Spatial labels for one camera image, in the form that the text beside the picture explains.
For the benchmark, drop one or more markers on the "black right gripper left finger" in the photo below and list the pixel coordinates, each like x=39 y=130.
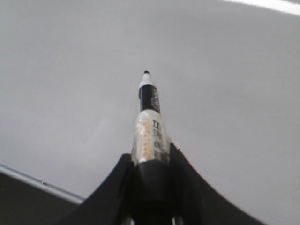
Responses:
x=108 y=204

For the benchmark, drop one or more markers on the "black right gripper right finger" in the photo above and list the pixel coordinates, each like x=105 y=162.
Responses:
x=197 y=202

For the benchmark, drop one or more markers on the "black and white marker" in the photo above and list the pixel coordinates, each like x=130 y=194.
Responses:
x=152 y=188

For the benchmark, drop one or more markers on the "white whiteboard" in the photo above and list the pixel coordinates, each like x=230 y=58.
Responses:
x=228 y=77

